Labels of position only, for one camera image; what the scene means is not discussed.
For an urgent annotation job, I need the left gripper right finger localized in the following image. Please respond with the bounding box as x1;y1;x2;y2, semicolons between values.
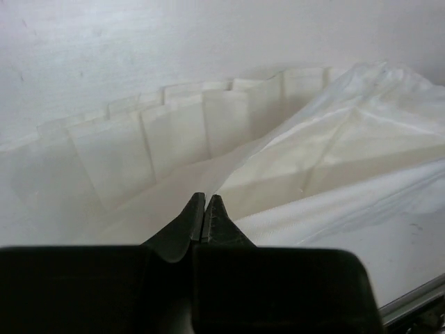
200;195;255;247

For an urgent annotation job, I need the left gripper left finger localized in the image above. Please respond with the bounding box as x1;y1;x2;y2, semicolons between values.
142;193;205;263

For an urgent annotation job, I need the white pleated skirt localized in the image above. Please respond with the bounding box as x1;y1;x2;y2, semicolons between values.
1;62;444;246

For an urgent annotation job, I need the aluminium frame rail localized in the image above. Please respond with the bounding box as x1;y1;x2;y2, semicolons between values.
380;280;444;327

